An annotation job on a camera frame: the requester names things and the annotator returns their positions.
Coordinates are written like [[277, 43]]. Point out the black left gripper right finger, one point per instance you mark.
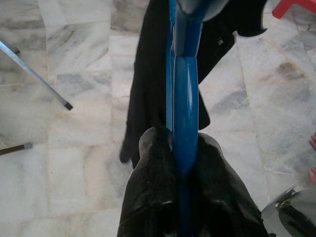
[[222, 197]]

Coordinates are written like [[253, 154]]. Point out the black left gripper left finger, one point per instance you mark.
[[153, 197]]

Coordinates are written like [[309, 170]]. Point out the blue plastic hanger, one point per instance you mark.
[[185, 98]]

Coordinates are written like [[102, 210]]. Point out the plain black garment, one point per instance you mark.
[[148, 86]]

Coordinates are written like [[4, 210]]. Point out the person's bare foot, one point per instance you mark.
[[313, 142]]

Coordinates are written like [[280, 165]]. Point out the marble pattern folding table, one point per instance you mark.
[[17, 148]]

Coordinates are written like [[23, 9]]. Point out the silver clothes rack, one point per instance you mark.
[[32, 71]]

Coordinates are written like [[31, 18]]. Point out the red plastic stool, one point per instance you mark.
[[293, 6]]

